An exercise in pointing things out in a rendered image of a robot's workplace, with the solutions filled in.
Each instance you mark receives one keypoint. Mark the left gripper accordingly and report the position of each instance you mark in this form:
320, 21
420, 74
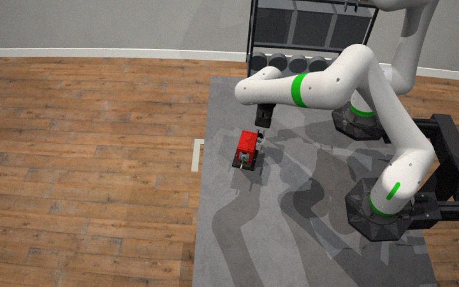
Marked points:
263, 117

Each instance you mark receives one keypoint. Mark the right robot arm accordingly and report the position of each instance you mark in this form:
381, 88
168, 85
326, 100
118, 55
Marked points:
402, 73

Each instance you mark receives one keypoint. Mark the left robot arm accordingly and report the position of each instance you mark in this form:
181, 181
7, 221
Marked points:
357, 68

